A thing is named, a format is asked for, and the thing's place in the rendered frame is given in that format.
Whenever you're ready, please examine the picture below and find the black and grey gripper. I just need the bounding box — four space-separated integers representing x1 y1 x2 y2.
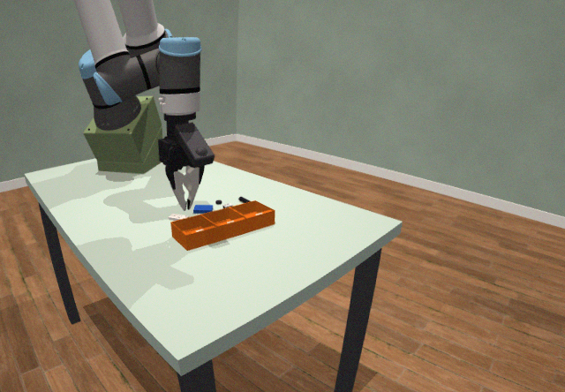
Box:
158 112 205 211

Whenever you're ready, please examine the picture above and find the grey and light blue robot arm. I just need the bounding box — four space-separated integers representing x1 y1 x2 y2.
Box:
74 0 215 168

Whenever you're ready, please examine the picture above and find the orange rack of bins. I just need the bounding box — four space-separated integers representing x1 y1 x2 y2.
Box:
172 200 275 251

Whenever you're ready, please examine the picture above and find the white domino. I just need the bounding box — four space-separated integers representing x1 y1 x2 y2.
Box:
169 214 189 221

